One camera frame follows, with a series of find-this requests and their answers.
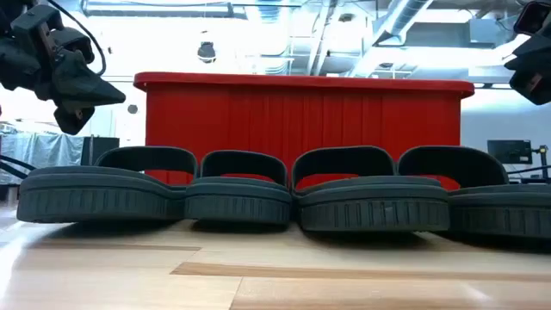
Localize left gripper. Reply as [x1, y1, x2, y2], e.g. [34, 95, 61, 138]
[0, 0, 127, 136]

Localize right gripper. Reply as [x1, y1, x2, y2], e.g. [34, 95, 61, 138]
[504, 1, 551, 107]

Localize black rubber slide sandal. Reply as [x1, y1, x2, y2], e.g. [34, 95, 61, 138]
[183, 149, 294, 227]
[15, 146, 200, 224]
[291, 145, 452, 233]
[396, 145, 551, 240]

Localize red plastic bin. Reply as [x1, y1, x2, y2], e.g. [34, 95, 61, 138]
[133, 71, 475, 192]

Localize black cabinet box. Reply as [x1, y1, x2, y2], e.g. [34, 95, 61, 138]
[80, 136, 121, 167]

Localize grey tarp cover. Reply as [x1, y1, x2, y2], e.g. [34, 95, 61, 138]
[0, 131, 85, 186]

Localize black background monitor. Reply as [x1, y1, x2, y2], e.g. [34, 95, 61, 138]
[486, 139, 534, 165]

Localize black curved metal bar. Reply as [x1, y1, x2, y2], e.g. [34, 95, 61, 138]
[0, 153, 38, 180]

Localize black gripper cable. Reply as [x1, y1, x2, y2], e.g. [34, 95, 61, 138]
[46, 0, 108, 78]

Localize thin black background cable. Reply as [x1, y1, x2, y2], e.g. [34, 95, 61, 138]
[507, 164, 551, 177]

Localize silver round ceiling duct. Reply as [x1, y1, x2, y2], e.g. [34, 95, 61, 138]
[372, 0, 436, 47]

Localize black dome ceiling camera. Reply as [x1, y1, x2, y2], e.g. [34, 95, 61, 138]
[197, 40, 217, 65]

